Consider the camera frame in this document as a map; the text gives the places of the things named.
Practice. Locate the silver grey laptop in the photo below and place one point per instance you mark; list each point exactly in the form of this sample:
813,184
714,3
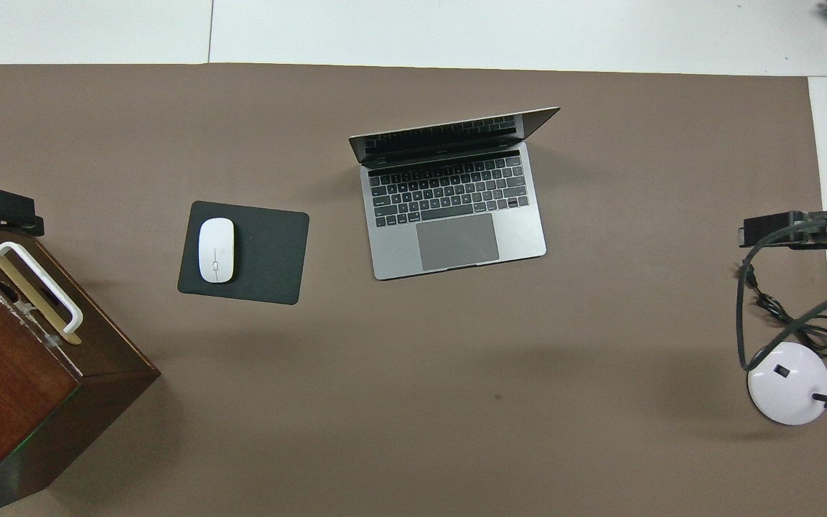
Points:
456,240

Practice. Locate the brass box plate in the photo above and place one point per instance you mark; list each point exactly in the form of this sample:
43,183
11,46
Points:
6,269

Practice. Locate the white desk lamp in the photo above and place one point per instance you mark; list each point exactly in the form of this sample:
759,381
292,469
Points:
787,388

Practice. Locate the white computer mouse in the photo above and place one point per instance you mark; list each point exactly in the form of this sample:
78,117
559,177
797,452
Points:
216,248

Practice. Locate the black mouse pad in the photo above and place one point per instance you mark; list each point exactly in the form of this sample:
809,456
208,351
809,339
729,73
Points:
270,251

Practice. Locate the brown table mat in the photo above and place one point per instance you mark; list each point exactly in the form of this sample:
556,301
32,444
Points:
456,395

